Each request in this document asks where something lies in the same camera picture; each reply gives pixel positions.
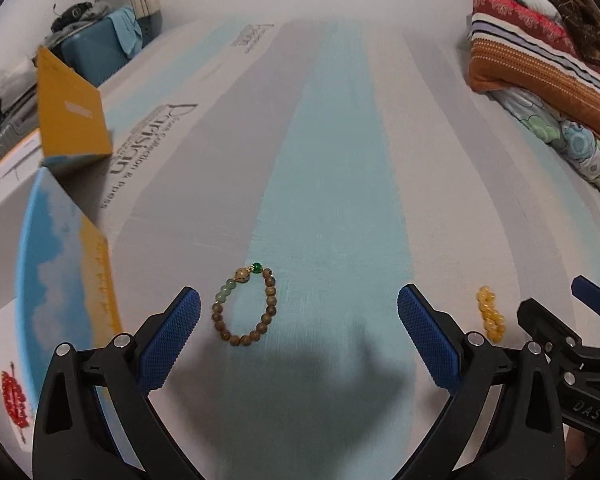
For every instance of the dark bag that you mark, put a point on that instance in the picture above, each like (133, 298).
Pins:
(77, 12)

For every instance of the folded striped blankets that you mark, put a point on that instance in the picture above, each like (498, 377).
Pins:
(530, 65)

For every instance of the striped bed sheet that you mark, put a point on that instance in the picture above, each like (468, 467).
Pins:
(330, 160)

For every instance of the blue sky-print box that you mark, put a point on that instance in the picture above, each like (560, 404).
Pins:
(55, 240)

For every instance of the light blue cloth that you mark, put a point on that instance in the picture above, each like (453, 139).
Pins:
(126, 30)

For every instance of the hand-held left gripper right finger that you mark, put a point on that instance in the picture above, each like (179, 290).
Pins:
(427, 340)

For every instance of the floral quilt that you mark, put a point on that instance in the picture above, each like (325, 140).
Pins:
(570, 140)

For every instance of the grey suitcase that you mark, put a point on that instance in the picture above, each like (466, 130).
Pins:
(5, 140)

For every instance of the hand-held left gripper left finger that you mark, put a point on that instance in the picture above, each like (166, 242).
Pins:
(172, 340)

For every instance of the teal suitcase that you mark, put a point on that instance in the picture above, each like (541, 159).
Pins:
(90, 55)

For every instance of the brown furry blanket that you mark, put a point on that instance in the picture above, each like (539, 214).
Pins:
(575, 10)

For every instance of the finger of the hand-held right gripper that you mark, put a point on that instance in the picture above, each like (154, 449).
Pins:
(597, 300)
(545, 322)

